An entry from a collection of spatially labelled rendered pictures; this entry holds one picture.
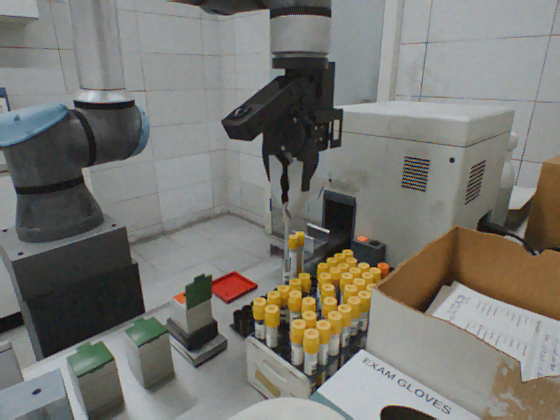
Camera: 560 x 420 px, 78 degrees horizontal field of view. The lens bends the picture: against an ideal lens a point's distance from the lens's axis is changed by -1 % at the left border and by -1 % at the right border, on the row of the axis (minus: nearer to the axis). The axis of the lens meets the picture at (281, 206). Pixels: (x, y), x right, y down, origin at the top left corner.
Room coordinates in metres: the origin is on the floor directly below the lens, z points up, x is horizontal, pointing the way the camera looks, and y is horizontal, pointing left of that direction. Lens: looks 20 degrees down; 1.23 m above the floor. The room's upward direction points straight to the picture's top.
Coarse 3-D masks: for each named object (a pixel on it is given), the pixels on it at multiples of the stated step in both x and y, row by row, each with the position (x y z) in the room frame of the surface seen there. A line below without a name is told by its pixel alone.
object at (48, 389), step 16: (32, 384) 0.24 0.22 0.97; (48, 384) 0.24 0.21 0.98; (64, 384) 0.25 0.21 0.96; (0, 400) 0.22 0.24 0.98; (16, 400) 0.22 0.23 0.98; (32, 400) 0.22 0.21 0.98; (48, 400) 0.22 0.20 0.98; (64, 400) 0.22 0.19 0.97; (0, 416) 0.20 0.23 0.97; (16, 416) 0.20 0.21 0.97; (32, 416) 0.21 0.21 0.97; (48, 416) 0.22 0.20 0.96; (64, 416) 0.22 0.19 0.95
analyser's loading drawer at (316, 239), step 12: (312, 228) 0.66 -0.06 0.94; (336, 228) 0.72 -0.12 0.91; (312, 240) 0.60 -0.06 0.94; (324, 240) 0.64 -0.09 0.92; (336, 240) 0.66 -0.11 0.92; (348, 240) 0.68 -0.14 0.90; (276, 252) 0.59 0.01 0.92; (288, 252) 0.57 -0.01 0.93; (312, 252) 0.60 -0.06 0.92; (324, 252) 0.62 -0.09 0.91; (276, 264) 0.59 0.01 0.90
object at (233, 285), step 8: (232, 272) 0.59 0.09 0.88; (216, 280) 0.56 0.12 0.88; (224, 280) 0.57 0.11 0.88; (232, 280) 0.57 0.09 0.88; (240, 280) 0.57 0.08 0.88; (248, 280) 0.56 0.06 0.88; (216, 288) 0.54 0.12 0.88; (224, 288) 0.54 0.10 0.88; (232, 288) 0.54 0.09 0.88; (240, 288) 0.54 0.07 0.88; (248, 288) 0.53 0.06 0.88; (256, 288) 0.54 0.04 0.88; (224, 296) 0.51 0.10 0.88; (232, 296) 0.51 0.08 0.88; (240, 296) 0.52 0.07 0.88
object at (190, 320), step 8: (176, 296) 0.41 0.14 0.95; (184, 296) 0.41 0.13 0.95; (176, 304) 0.39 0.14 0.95; (184, 304) 0.39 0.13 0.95; (200, 304) 0.40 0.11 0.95; (208, 304) 0.40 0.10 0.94; (176, 312) 0.40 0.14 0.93; (184, 312) 0.38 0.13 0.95; (192, 312) 0.39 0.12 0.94; (200, 312) 0.39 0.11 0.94; (208, 312) 0.40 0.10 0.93; (176, 320) 0.40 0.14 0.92; (184, 320) 0.38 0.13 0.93; (192, 320) 0.38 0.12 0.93; (200, 320) 0.39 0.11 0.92; (208, 320) 0.40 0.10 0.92; (184, 328) 0.38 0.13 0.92; (192, 328) 0.38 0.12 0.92
